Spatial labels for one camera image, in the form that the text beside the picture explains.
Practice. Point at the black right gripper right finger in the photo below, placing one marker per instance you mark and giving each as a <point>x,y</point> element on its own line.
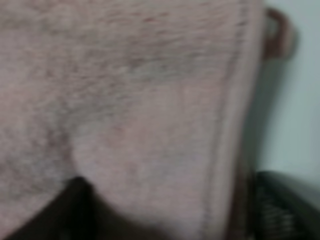
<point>285,208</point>

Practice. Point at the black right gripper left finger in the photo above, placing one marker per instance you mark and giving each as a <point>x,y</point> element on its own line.
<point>77,213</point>

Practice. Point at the pink fluffy towel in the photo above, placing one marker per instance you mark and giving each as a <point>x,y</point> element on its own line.
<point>145,99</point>

